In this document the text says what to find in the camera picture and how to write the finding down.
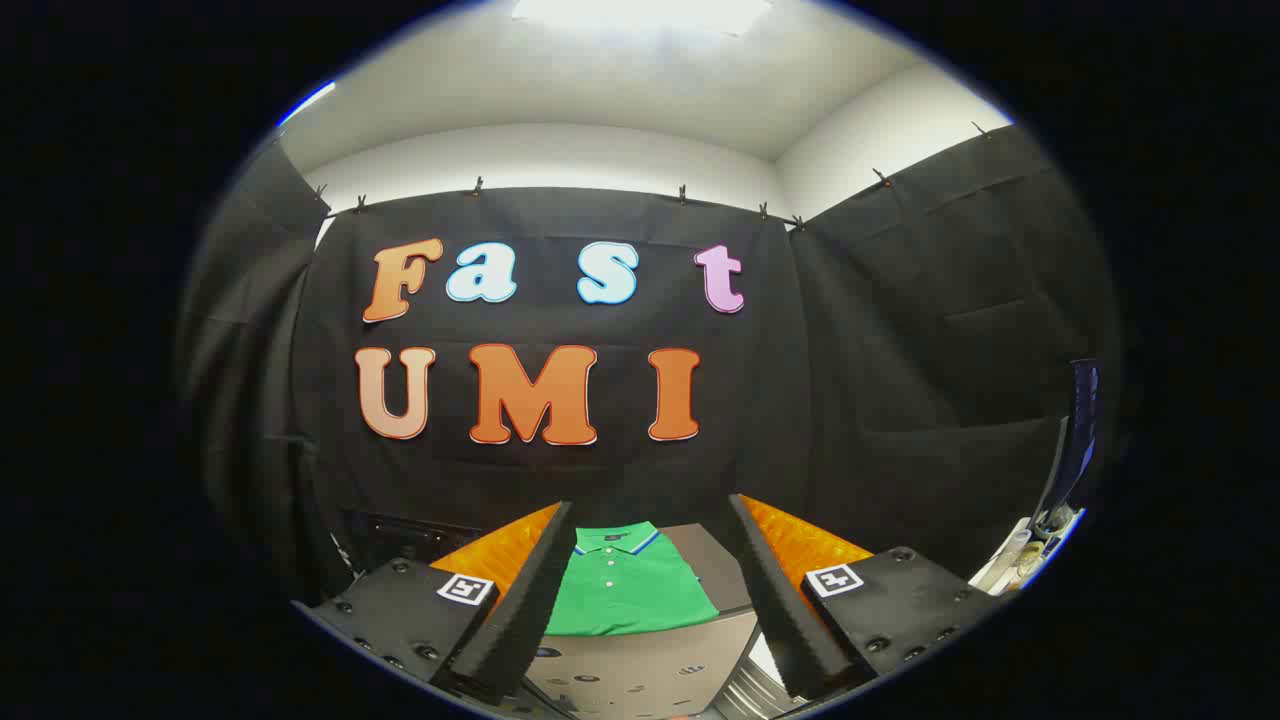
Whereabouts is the dark blue object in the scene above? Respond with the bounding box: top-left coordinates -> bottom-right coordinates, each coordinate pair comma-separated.
1035,358 -> 1103,531

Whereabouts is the green polo shirt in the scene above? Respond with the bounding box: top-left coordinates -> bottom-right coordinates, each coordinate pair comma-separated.
543,520 -> 721,638

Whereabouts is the row of small cloth clips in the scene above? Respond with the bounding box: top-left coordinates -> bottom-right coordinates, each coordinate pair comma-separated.
313,120 -> 993,233

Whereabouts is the silver ribbed metal part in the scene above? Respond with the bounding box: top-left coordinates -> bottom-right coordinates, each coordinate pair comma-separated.
712,635 -> 801,720

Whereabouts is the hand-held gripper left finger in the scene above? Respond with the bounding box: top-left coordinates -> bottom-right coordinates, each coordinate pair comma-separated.
292,500 -> 579,706

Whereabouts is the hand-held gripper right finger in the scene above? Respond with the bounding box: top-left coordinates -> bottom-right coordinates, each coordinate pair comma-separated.
728,492 -> 1006,701

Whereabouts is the narrow ceiling light strip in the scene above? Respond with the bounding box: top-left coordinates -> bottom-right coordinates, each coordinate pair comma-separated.
278,80 -> 337,128

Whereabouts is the dark washing machine lid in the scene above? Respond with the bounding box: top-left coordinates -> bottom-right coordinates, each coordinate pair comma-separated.
345,512 -> 486,571

